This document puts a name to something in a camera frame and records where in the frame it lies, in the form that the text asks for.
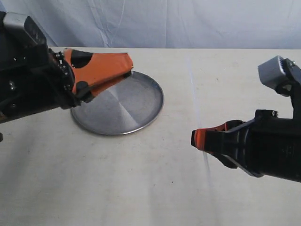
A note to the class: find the round silver metal plate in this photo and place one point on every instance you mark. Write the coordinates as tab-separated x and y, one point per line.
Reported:
124	108

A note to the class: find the thin clear purple plastic straw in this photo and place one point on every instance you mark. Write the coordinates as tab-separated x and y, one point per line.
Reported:
198	117

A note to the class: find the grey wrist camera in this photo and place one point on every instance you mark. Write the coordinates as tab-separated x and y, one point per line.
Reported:
24	29
272	72

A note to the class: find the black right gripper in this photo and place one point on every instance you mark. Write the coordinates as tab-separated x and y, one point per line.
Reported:
264	146

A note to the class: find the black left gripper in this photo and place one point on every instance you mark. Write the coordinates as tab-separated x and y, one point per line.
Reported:
38	79

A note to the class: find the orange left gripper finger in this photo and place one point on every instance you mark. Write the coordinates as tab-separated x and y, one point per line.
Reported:
88	92

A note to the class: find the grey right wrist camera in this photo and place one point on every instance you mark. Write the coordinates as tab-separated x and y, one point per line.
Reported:
272	72

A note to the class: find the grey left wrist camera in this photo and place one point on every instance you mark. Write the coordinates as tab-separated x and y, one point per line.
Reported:
24	29

